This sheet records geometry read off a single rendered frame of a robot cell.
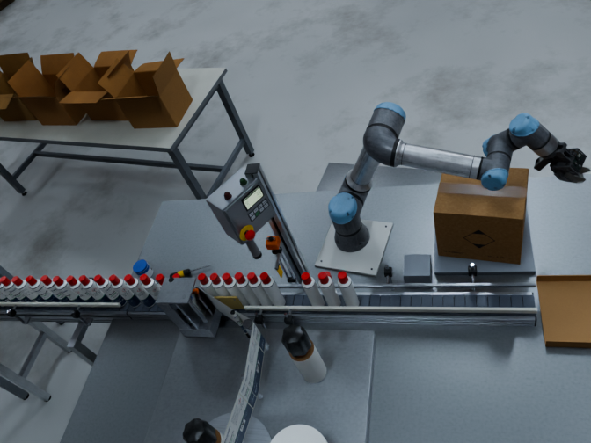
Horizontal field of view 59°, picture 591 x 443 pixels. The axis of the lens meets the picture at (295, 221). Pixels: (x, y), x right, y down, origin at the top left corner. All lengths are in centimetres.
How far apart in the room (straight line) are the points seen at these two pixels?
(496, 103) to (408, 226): 201
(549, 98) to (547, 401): 264
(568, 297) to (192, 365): 140
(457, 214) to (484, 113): 217
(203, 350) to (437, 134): 243
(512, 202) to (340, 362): 82
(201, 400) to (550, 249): 142
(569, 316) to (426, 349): 50
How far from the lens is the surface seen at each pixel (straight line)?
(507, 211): 192
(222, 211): 167
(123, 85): 357
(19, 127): 440
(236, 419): 181
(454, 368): 193
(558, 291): 209
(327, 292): 193
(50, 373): 378
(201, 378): 209
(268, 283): 197
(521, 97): 415
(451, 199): 196
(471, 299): 200
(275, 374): 198
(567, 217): 230
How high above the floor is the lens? 259
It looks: 47 degrees down
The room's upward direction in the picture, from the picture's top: 23 degrees counter-clockwise
